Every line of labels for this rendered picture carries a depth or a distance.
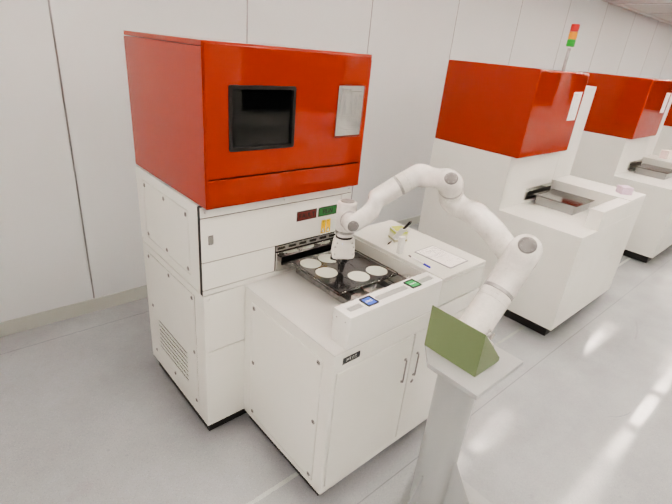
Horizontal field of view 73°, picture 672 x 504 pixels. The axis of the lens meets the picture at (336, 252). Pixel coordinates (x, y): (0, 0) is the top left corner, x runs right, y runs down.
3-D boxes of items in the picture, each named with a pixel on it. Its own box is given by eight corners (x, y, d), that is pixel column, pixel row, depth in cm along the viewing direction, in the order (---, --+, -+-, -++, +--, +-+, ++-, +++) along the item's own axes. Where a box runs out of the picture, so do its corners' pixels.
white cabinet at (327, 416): (242, 421, 239) (243, 286, 205) (371, 355, 299) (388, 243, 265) (319, 511, 196) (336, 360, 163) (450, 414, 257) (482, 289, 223)
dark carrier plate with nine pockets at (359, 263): (291, 262, 213) (291, 261, 213) (345, 247, 235) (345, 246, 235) (339, 293, 190) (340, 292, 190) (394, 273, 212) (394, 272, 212)
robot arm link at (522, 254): (509, 306, 174) (542, 257, 177) (516, 293, 157) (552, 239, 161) (481, 289, 178) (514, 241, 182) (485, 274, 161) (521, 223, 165)
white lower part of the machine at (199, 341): (153, 364, 272) (141, 240, 239) (268, 322, 324) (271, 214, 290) (208, 439, 226) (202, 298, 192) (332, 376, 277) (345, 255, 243)
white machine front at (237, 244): (200, 294, 194) (196, 205, 177) (341, 253, 245) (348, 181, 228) (203, 297, 192) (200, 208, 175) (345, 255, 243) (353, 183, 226)
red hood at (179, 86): (135, 164, 222) (122, 30, 197) (273, 152, 272) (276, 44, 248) (206, 211, 172) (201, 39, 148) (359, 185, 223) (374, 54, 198)
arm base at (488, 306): (497, 355, 168) (523, 315, 171) (486, 337, 154) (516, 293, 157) (455, 330, 181) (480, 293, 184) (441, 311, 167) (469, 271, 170)
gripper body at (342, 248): (334, 237, 195) (332, 260, 199) (357, 237, 197) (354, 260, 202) (331, 230, 201) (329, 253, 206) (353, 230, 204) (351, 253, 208)
